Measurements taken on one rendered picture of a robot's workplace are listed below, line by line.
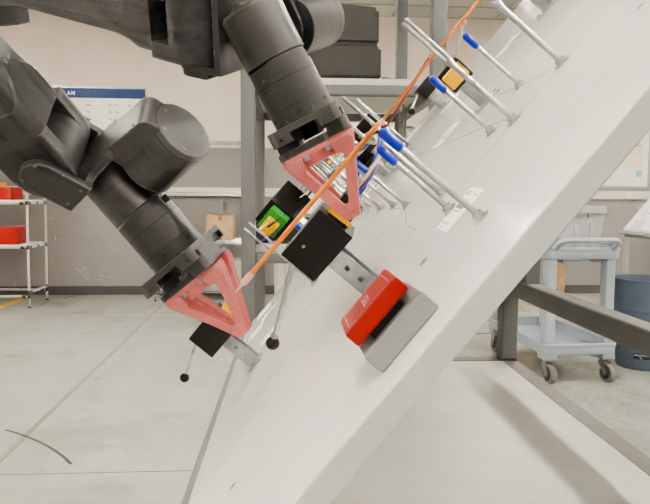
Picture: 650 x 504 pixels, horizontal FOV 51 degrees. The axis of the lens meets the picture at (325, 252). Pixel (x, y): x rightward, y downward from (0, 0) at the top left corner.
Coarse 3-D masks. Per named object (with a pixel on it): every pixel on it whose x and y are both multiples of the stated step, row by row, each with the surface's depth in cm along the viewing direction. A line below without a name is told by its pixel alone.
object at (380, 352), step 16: (416, 288) 45; (416, 304) 43; (432, 304) 43; (400, 320) 43; (416, 320) 43; (368, 336) 46; (384, 336) 43; (400, 336) 43; (368, 352) 43; (384, 352) 43; (384, 368) 43
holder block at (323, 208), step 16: (320, 208) 62; (304, 224) 65; (320, 224) 61; (336, 224) 61; (304, 240) 62; (320, 240) 62; (336, 240) 62; (288, 256) 62; (304, 256) 62; (320, 256) 62; (336, 256) 62; (304, 272) 63; (320, 272) 62
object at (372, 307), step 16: (384, 272) 47; (368, 288) 48; (384, 288) 43; (400, 288) 43; (368, 304) 44; (384, 304) 43; (400, 304) 44; (352, 320) 44; (368, 320) 43; (384, 320) 44; (352, 336) 43
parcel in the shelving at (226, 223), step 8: (208, 216) 752; (216, 216) 753; (224, 216) 753; (232, 216) 756; (208, 224) 753; (216, 224) 753; (224, 224) 754; (232, 224) 755; (224, 232) 755; (232, 232) 756
